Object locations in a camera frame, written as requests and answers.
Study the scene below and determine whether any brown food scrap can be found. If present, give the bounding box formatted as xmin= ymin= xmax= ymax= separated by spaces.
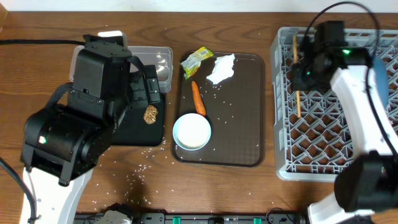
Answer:
xmin=144 ymin=105 xmax=158 ymax=124

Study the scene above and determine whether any long wooden chopstick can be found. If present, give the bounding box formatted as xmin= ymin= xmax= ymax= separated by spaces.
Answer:
xmin=293 ymin=35 xmax=301 ymax=118

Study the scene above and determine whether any green yellow snack wrapper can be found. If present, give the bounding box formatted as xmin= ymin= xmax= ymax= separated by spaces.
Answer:
xmin=180 ymin=46 xmax=214 ymax=79

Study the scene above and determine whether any dark blue plate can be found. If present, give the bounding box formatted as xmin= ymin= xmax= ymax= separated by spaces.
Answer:
xmin=373 ymin=56 xmax=389 ymax=108

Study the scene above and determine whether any white tissue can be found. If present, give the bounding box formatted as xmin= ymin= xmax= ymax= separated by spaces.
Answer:
xmin=206 ymin=54 xmax=235 ymax=85

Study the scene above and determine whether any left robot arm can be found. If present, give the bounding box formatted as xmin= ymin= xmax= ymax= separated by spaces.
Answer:
xmin=20 ymin=31 xmax=165 ymax=223

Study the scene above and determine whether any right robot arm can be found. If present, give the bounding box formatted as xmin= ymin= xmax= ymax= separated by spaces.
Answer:
xmin=292 ymin=21 xmax=397 ymax=223

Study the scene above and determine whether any black waste tray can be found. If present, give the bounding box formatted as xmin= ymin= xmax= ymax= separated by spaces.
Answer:
xmin=111 ymin=93 xmax=165 ymax=147

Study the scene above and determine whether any grey dishwasher rack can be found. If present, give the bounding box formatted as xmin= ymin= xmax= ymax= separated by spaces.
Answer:
xmin=270 ymin=27 xmax=397 ymax=182

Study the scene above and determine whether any clear plastic bin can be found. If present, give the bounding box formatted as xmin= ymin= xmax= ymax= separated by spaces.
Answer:
xmin=70 ymin=42 xmax=172 ymax=99

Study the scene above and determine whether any orange carrot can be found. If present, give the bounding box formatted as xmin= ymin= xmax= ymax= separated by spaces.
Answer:
xmin=192 ymin=81 xmax=206 ymax=116

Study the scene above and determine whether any light blue rice bowl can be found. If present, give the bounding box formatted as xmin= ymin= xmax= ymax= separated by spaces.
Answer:
xmin=172 ymin=113 xmax=211 ymax=151

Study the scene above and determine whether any brown serving tray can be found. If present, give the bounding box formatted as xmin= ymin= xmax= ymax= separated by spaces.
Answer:
xmin=172 ymin=52 xmax=266 ymax=167

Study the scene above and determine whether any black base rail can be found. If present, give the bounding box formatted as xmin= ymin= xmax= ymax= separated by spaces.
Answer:
xmin=73 ymin=212 xmax=307 ymax=224

